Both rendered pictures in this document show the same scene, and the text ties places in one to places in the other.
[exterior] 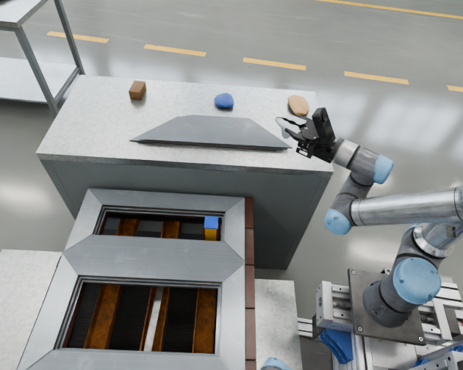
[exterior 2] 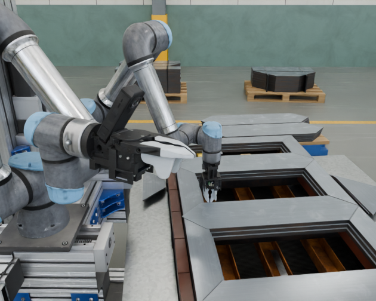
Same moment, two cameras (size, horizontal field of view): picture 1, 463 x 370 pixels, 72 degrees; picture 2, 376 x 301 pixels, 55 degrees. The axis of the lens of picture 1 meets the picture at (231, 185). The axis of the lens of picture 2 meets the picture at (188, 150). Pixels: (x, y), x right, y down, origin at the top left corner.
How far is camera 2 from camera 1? 1.40 m
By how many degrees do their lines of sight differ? 104
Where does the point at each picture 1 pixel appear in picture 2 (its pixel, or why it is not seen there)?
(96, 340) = (331, 269)
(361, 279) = (58, 238)
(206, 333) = not seen: hidden behind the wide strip
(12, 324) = not seen: outside the picture
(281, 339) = (142, 291)
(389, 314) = not seen: hidden behind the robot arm
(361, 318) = (77, 211)
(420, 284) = (35, 154)
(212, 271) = (237, 289)
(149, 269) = (317, 282)
